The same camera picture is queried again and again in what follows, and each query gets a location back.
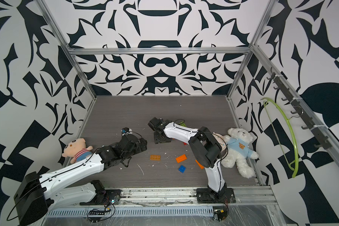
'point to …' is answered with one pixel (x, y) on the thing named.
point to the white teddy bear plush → (237, 151)
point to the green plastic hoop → (297, 162)
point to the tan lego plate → (155, 157)
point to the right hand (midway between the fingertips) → (160, 137)
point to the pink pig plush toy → (77, 149)
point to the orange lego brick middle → (181, 158)
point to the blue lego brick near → (182, 168)
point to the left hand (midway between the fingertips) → (141, 141)
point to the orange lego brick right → (200, 166)
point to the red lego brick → (185, 143)
